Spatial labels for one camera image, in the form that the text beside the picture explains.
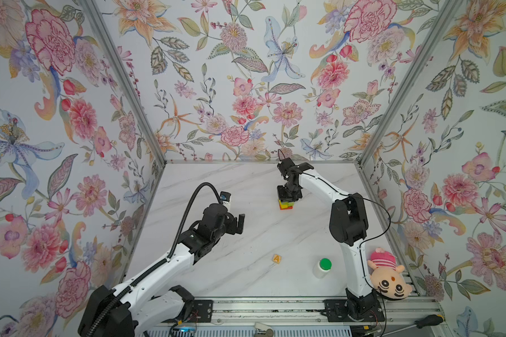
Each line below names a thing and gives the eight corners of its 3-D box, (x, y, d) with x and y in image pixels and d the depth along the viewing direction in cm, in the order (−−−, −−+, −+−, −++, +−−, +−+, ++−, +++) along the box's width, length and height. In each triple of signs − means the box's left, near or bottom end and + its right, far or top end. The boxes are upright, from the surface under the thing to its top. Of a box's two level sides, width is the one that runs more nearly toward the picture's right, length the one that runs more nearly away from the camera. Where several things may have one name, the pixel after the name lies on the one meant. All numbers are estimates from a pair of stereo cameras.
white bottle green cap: (314, 278, 83) (320, 269, 75) (312, 267, 86) (318, 258, 78) (325, 278, 83) (333, 269, 75) (323, 267, 86) (330, 258, 78)
